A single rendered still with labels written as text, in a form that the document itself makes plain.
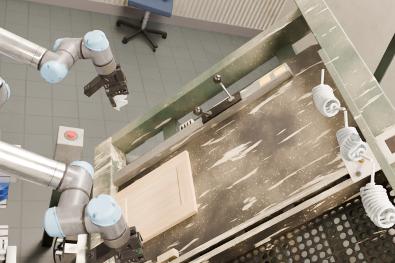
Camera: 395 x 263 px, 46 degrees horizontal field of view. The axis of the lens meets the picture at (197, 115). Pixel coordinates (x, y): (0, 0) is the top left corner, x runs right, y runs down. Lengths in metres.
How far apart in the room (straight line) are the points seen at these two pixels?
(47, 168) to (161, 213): 0.74
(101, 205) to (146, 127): 1.14
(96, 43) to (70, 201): 0.60
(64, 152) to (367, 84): 1.42
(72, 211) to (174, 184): 0.79
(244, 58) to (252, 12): 3.48
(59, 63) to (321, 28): 0.96
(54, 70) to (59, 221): 0.55
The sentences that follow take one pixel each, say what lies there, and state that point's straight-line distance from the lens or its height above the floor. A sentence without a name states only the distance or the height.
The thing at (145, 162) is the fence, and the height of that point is 1.07.
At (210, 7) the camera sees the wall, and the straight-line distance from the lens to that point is 5.35.
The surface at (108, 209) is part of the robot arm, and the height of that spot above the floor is 1.65.
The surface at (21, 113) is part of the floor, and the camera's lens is 3.76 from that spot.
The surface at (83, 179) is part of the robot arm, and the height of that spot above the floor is 1.58.
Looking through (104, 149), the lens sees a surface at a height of 0.87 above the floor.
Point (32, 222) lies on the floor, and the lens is 3.13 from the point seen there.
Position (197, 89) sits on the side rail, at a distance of 2.16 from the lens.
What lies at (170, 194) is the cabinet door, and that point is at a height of 1.14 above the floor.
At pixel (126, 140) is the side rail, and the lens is 2.35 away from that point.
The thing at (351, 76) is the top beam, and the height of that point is 1.89.
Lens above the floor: 2.58
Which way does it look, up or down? 38 degrees down
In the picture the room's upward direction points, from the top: 24 degrees clockwise
